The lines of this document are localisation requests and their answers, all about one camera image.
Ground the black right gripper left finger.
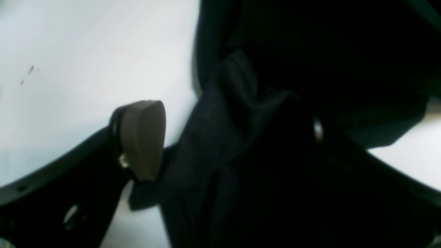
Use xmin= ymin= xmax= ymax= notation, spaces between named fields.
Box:
xmin=0 ymin=101 xmax=166 ymax=248

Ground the plain black T-shirt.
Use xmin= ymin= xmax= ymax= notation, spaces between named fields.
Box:
xmin=129 ymin=0 xmax=440 ymax=248

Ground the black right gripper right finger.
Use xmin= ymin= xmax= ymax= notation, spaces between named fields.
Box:
xmin=310 ymin=118 xmax=440 ymax=248

